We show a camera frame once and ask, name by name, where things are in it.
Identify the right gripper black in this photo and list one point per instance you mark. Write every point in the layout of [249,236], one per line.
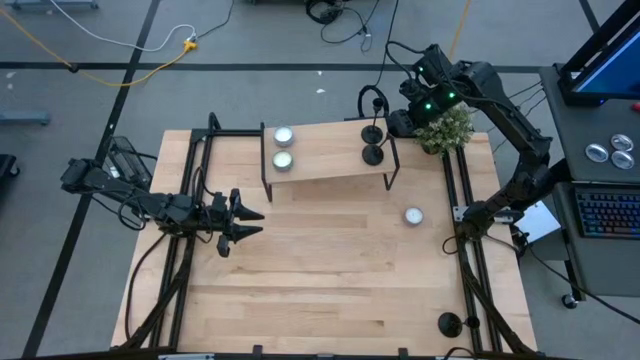
[435,90]

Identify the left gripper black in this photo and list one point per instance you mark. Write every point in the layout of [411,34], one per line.
[217,215]

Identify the tealight candle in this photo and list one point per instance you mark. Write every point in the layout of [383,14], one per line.
[283,136]
[414,216]
[282,160]

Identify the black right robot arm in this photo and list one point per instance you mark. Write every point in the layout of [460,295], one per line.
[525,180]

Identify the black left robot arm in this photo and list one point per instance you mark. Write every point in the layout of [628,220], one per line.
[100,186]

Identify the potted plant with white flowers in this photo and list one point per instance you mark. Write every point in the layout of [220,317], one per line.
[445,132]

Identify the wooden shelf with black legs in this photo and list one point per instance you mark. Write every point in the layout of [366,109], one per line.
[325,150]

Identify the black mesh box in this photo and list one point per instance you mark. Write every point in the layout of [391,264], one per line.
[127,160]

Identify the dark grey desk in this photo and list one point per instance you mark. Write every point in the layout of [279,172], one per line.
[580,130]

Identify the white paper sheet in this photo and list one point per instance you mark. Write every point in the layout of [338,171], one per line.
[540,222]

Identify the empty silver tealight tin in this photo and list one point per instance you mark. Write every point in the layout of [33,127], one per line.
[622,160]
[596,152]
[621,142]

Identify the computer monitor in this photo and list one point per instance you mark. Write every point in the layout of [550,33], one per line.
[615,65]

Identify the backlit black keyboard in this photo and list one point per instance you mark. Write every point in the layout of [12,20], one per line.
[610,212]

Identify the grey furniture base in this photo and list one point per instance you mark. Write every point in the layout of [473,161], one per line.
[50,4]
[25,118]

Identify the black chair base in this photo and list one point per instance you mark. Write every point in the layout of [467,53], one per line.
[6,165]

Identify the black caster wheel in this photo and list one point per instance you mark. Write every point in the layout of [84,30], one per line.
[569,301]

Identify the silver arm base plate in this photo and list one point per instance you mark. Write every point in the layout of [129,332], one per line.
[459,214]

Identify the black metal table frame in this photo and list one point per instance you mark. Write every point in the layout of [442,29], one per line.
[468,280]

